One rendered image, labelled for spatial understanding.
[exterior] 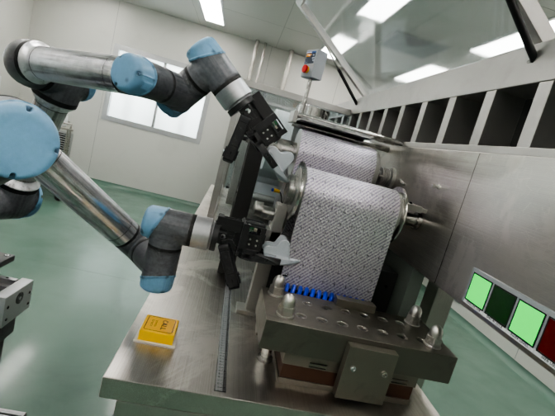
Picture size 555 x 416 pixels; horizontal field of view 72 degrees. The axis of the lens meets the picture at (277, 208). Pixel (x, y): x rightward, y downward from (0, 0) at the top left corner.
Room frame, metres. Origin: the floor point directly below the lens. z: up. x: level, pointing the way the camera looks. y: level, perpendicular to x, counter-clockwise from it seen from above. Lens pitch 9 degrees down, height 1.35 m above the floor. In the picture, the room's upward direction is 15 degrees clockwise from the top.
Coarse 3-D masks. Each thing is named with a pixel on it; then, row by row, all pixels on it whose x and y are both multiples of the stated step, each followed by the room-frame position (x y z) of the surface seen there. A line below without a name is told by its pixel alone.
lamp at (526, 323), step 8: (520, 304) 0.59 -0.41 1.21; (520, 312) 0.58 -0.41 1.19; (528, 312) 0.57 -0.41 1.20; (536, 312) 0.56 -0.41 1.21; (512, 320) 0.59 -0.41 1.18; (520, 320) 0.58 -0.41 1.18; (528, 320) 0.56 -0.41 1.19; (536, 320) 0.55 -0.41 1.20; (512, 328) 0.59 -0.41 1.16; (520, 328) 0.57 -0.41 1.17; (528, 328) 0.56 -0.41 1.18; (536, 328) 0.55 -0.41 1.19; (520, 336) 0.57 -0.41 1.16; (528, 336) 0.55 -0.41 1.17
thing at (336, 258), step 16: (304, 224) 0.88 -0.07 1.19; (320, 224) 0.88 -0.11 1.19; (336, 224) 0.89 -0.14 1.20; (304, 240) 0.88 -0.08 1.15; (320, 240) 0.89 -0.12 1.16; (336, 240) 0.89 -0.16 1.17; (352, 240) 0.90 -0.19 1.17; (368, 240) 0.90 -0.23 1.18; (384, 240) 0.91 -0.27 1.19; (304, 256) 0.88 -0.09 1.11; (320, 256) 0.89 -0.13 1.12; (336, 256) 0.89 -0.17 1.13; (352, 256) 0.90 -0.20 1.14; (368, 256) 0.90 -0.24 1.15; (384, 256) 0.91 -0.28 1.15; (288, 272) 0.88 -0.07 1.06; (304, 272) 0.88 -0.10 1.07; (320, 272) 0.89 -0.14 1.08; (336, 272) 0.89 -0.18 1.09; (352, 272) 0.90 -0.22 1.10; (368, 272) 0.90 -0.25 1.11; (304, 288) 0.88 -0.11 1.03; (320, 288) 0.89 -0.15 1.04; (336, 288) 0.90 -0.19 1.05; (352, 288) 0.90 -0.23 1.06; (368, 288) 0.91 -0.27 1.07
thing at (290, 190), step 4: (288, 176) 0.95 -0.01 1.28; (292, 176) 0.92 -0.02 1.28; (296, 176) 0.92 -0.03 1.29; (292, 180) 0.91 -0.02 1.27; (296, 180) 0.91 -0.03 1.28; (288, 184) 0.92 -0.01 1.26; (292, 184) 0.90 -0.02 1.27; (296, 184) 0.90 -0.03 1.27; (284, 188) 0.97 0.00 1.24; (288, 188) 0.90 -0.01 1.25; (292, 188) 0.90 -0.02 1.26; (296, 188) 0.90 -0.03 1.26; (284, 192) 0.95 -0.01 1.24; (288, 192) 0.90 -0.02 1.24; (292, 192) 0.90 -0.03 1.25; (284, 196) 0.93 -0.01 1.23; (288, 196) 0.90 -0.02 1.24; (292, 196) 0.90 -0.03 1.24; (284, 200) 0.92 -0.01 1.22; (288, 200) 0.91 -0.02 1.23; (292, 200) 0.90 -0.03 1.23; (288, 204) 0.92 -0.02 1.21
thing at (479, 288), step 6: (474, 276) 0.71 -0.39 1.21; (474, 282) 0.70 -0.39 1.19; (480, 282) 0.69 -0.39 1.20; (486, 282) 0.67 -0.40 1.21; (474, 288) 0.70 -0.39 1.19; (480, 288) 0.68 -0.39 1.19; (486, 288) 0.67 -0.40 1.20; (468, 294) 0.71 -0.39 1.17; (474, 294) 0.69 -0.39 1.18; (480, 294) 0.68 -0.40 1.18; (486, 294) 0.66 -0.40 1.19; (474, 300) 0.69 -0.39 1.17; (480, 300) 0.67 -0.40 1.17; (480, 306) 0.67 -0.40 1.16
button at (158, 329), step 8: (152, 320) 0.75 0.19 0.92; (160, 320) 0.76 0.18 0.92; (168, 320) 0.77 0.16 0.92; (176, 320) 0.78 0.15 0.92; (144, 328) 0.72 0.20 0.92; (152, 328) 0.72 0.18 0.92; (160, 328) 0.73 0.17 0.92; (168, 328) 0.74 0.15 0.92; (176, 328) 0.75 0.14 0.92; (144, 336) 0.71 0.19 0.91; (152, 336) 0.71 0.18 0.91; (160, 336) 0.71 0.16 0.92; (168, 336) 0.71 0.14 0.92; (168, 344) 0.71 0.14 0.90
